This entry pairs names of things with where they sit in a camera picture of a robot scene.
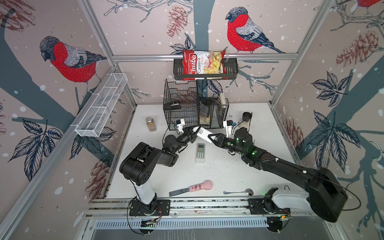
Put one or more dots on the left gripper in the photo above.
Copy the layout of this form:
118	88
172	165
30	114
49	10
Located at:
192	137

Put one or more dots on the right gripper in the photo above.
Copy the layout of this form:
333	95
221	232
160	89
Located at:
221	140

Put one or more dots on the white remote control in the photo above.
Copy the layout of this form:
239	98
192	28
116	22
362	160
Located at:
204	134
200	153

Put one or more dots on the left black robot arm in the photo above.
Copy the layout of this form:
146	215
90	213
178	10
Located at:
139	165

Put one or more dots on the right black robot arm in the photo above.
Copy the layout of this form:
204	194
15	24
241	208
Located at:
326	196

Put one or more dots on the black stapler in basket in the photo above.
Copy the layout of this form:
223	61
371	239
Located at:
172	106

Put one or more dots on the black lid shaker jar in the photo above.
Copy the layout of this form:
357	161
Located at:
246	120

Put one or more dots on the brown spice jar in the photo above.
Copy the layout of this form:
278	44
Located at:
151	124

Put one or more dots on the metal spoon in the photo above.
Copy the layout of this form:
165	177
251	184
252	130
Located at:
247	192

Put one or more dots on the red cassava chips bag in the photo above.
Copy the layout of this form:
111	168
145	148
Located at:
203	62

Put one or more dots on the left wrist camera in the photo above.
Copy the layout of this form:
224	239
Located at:
180	126

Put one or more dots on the black wire basket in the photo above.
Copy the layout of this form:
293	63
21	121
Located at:
203	103

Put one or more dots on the pink handled knife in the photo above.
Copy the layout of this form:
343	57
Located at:
207	185

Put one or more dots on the black wall shelf basket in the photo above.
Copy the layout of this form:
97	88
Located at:
231	70

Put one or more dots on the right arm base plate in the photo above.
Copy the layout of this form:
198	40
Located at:
265	207

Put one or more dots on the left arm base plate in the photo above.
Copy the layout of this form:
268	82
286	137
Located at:
155	208

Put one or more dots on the white wire wall shelf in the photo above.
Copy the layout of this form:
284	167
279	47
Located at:
98	113

